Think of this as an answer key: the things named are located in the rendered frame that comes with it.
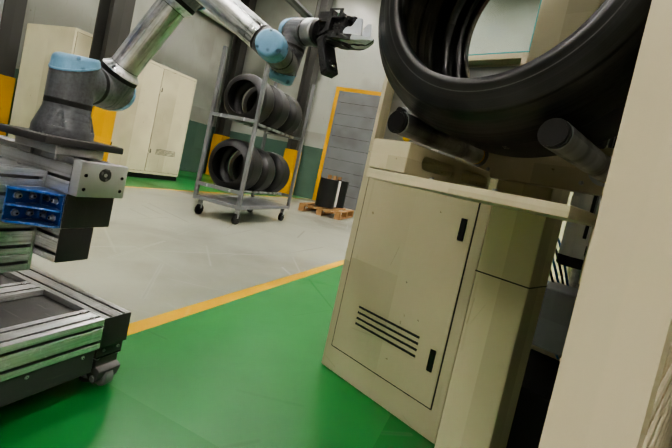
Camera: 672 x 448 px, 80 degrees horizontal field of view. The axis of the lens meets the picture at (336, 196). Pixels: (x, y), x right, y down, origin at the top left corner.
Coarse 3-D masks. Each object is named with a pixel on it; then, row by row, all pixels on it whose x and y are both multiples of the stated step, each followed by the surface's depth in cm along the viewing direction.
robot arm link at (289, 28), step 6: (288, 18) 119; (294, 18) 116; (300, 18) 114; (282, 24) 118; (288, 24) 116; (294, 24) 114; (282, 30) 118; (288, 30) 115; (294, 30) 114; (288, 36) 115; (294, 36) 114; (294, 42) 115; (300, 42) 115
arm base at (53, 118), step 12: (48, 96) 108; (48, 108) 107; (60, 108) 108; (72, 108) 109; (84, 108) 112; (36, 120) 107; (48, 120) 106; (60, 120) 108; (72, 120) 109; (84, 120) 112; (48, 132) 106; (60, 132) 107; (72, 132) 109; (84, 132) 111
